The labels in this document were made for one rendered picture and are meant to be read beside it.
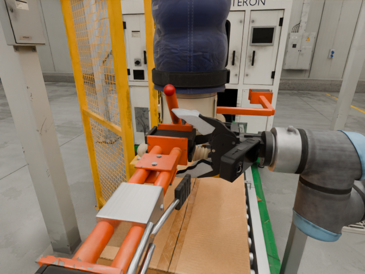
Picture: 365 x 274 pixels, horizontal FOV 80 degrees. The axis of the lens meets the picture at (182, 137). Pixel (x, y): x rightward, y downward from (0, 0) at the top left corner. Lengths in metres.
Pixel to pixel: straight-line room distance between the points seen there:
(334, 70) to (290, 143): 9.42
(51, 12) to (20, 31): 10.68
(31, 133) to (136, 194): 1.30
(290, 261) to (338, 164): 0.92
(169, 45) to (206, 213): 0.53
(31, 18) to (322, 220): 1.47
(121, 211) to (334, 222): 0.40
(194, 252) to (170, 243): 0.07
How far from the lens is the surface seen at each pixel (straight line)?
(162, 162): 0.36
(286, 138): 0.44
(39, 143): 1.55
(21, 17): 1.44
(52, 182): 1.66
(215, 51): 0.60
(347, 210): 0.54
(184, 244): 0.68
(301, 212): 0.53
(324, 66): 9.71
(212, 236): 0.70
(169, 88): 0.42
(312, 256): 2.12
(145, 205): 0.28
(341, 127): 3.61
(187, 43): 0.57
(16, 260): 2.23
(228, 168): 0.36
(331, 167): 0.47
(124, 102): 1.21
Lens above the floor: 1.45
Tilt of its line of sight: 22 degrees down
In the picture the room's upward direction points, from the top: straight up
